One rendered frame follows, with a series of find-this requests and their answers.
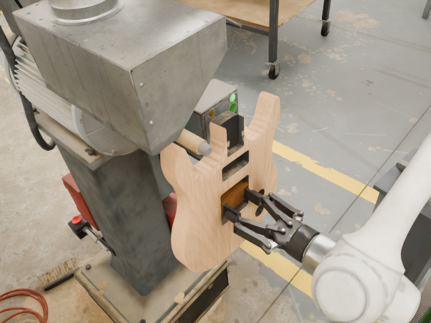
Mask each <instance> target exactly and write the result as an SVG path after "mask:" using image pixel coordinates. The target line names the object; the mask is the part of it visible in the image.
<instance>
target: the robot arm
mask: <svg viewBox="0 0 431 323"><path fill-rule="evenodd" d="M396 166H397V167H398V168H399V169H401V170H402V171H403V172H402V173H401V175H400V177H399V178H398V179H396V181H395V182H394V185H393V186H392V188H391V189H390V191H389V192H388V193H387V195H386V196H385V197H384V199H383V200H382V202H381V203H380V204H379V206H378V208H377V209H376V210H375V212H374V213H373V214H372V216H371V217H370V218H369V220H368V221H367V222H366V223H365V224H364V225H363V226H362V227H361V228H360V229H359V230H358V231H356V232H354V233H349V234H343V236H342V237H341V238H340V240H338V239H337V238H335V237H333V236H332V235H330V234H328V233H327V232H322V233H320V232H318V231H316V230H315V229H313V228H312V227H310V226H308V225H306V224H302V223H301V222H302V221H303V216H304V212H303V211H301V210H298V209H296V208H294V207H292V206H291V205H290V204H288V203H287V202H285V201H284V200H282V199H281V198H279V197H278V196H277V195H275V194H274V193H272V192H270V193H268V195H262V194H260V193H258V192H257V191H255V190H250V189H249V188H247V187H245V188H244V198H246V199H247V200H249V201H251V202H252V203H254V204H256V205H257V206H260V203H261V206H263V207H264V208H265V209H266V210H267V212H268V213H269V214H270V215H271V216H272V218H274V219H275V221H276V224H273V225H271V224H267V225H266V224H262V223H259V222H255V221H253V220H249V219H245V218H243V217H241V213H240V212H238V211H237V210H235V209H233V208H232V207H231V206H228V205H227V204H226V203H225V204H224V205H223V214H224V215H225V217H226V219H228V220H229V221H231V222H233V232H234V233H235V234H236V235H239V236H240V237H242V238H243V239H245V240H247V241H249V242H251V243H252V244H254V245H256V246H258V247H259V248H261V249H262V250H263V251H264V252H265V253H266V254H268V255H269V254H271V251H272V250H273V249H276V248H279V249H283V250H284V251H285V252H286V253H287V254H288V255H289V256H291V257H293V258H294V259H295V260H297V261H299V262H300V263H302V267H303V269H305V270H306V271H307V272H309V273H311V274H312V275H313V276H312V282H311V292H312V298H313V301H314V303H315V305H316V307H317V309H318V310H319V312H320V313H322V314H323V315H325V316H326V317H327V318H328V319H330V320H331V321H333V322H335V323H374V322H376V321H377V322H379V323H409V322H410V321H411V319H412V318H413V316H414V315H415V313H416V311H417V309H418V306H419V302H420V299H421V293H420V291H419V290H418V289H417V288H416V287H415V286H414V284H413V283H412V282H411V281H410V280H409V279H407V278H406V277H405V276H404V275H403V274H404V272H405V269H404V267H403V264H402V261H401V248H402V245H403V243H404V240H405V238H406V236H407V234H408V232H409V230H410V228H411V226H412V225H413V223H414V221H415V219H416V217H417V216H418V214H419V213H420V211H421V210H422V208H423V207H424V205H425V203H428V204H429V205H431V131H430V132H429V133H428V135H427V136H426V137H425V138H424V139H423V141H422V142H421V144H420V146H419V148H418V151H417V152H416V154H415V155H414V156H413V158H412V159H411V161H410V162H407V161H404V160H398V163H396ZM282 212H283V213H282ZM286 215H287V216H288V217H290V218H292V219H288V218H287V217H286ZM270 230H271V232H269V231H270ZM261 235H264V236H265V237H266V238H268V239H271V240H273V242H271V241H270V240H267V239H266V238H264V237H262V236H261Z"/></svg>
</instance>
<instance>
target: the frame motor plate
mask: <svg viewBox="0 0 431 323"><path fill-rule="evenodd" d="M32 108H33V113H34V116H35V119H36V122H37V126H38V128H39V129H40V130H41V131H43V132H44V133H45V134H46V135H47V136H49V137H50V138H52V139H53V140H54V141H55V142H57V143H58V144H59V145H61V146H62V147H63V148H64V149H66V150H67V151H68V152H70V153H71V154H72V155H73V156H75V157H76V158H77V159H79V161H81V162H82V163H84V164H85V165H86V166H87V167H88V168H90V169H91V170H93V171H95V170H96V169H98V168H99V167H100V166H102V165H104V164H105V163H106V162H108V161H109V160H111V159H112V158H114V157H115V156H109V155H108V156H105V155H104V154H102V153H99V152H97V151H96V150H95V149H93V148H92V147H91V146H89V145H88V144H87V143H86V142H85V141H84V140H83V139H81V138H80V137H79V136H77V135H75V134H74V133H73V132H72V131H70V130H69V129H67V128H66V127H65V126H63V125H62V124H60V123H59V122H58V121H56V120H55V119H54V118H52V117H51V116H49V115H48V114H47V113H45V112H44V111H42V110H41V109H40V108H38V107H37V106H35V105H34V106H32Z"/></svg>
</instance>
